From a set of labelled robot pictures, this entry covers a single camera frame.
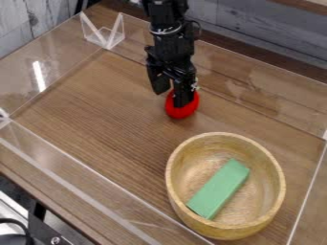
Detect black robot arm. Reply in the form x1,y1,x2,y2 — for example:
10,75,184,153
141,0,196,108

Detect black cable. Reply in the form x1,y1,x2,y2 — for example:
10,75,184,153
0,218,36,245

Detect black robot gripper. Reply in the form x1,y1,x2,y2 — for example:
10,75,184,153
144,19,201,108

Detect clear acrylic enclosure walls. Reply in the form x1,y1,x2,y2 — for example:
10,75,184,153
0,6,327,245

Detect oval wooden bowl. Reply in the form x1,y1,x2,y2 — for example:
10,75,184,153
164,132,285,240

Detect red plush radish toy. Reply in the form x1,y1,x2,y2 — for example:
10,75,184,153
164,92,199,119

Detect green rectangular block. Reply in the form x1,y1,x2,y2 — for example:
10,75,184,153
187,159,251,220

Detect clear acrylic corner bracket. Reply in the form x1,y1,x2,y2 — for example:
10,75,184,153
78,12,125,50

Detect black metal table frame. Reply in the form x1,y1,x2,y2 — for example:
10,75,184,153
28,201,73,245

